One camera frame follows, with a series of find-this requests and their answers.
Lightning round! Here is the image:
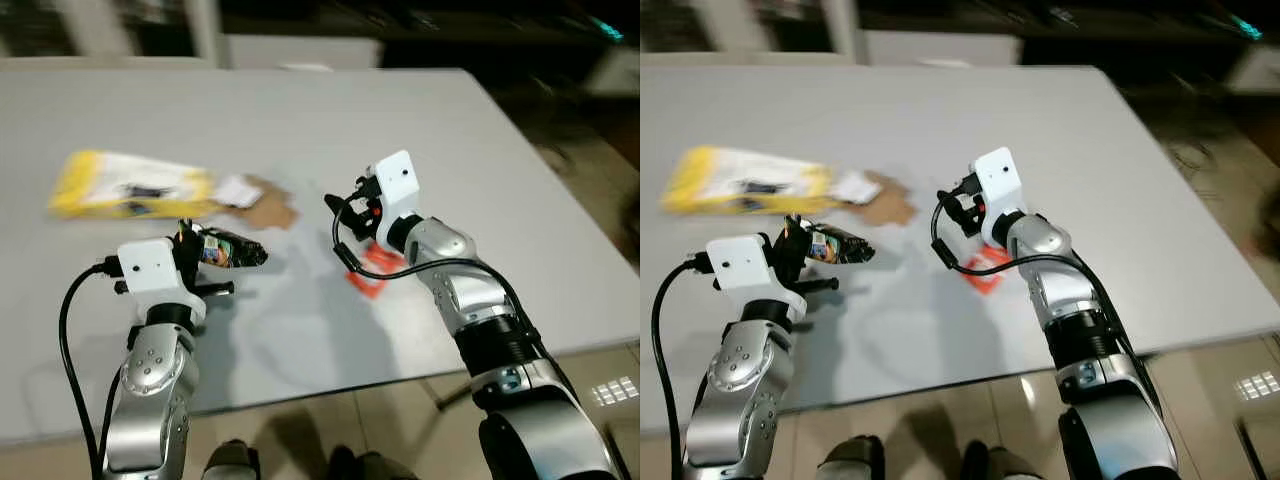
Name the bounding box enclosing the yellow cardboard box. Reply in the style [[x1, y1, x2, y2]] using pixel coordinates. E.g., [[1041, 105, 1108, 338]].
[[660, 145, 836, 216], [47, 150, 219, 221]]

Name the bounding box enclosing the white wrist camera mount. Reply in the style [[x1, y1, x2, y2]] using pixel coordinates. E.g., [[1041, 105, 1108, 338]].
[[972, 146, 1026, 249], [705, 235, 809, 319], [368, 150, 423, 246], [117, 238, 208, 323]]

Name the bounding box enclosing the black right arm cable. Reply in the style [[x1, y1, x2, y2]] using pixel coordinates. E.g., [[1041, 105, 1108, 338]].
[[330, 205, 561, 391], [932, 200, 1161, 391]]

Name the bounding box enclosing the white paper scrap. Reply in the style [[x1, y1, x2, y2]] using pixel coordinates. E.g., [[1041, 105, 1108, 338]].
[[830, 168, 881, 204], [212, 175, 263, 209]]

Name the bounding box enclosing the black snack wrapper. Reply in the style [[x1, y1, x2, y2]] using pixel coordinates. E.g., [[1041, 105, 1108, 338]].
[[805, 225, 876, 266], [195, 226, 269, 269]]

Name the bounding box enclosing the brown cardboard piece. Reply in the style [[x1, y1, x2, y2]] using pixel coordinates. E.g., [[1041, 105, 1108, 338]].
[[235, 175, 303, 231], [855, 170, 921, 226]]

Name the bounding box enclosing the glass display cabinet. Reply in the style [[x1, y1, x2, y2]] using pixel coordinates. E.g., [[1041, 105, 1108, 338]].
[[40, 0, 226, 61], [680, 0, 866, 56]]

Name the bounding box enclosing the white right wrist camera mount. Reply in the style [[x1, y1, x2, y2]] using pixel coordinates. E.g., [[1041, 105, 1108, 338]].
[[972, 146, 1026, 249], [368, 150, 423, 246]]

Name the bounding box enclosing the white table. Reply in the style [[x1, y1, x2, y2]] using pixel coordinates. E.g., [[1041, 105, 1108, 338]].
[[640, 62, 1280, 436], [0, 65, 641, 446]]

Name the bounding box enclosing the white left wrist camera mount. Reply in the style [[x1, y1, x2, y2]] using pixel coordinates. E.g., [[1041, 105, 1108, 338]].
[[705, 235, 809, 319], [117, 238, 208, 323]]

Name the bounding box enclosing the white low cabinet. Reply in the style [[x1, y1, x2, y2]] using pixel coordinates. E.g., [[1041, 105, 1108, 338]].
[[220, 35, 386, 71]]

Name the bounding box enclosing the robot right leg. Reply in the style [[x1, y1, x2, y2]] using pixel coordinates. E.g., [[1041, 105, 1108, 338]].
[[328, 445, 421, 480], [960, 440, 1041, 480]]

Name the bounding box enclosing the red packaging card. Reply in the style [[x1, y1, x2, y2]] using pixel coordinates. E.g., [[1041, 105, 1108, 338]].
[[960, 243, 1021, 294], [345, 243, 413, 301]]

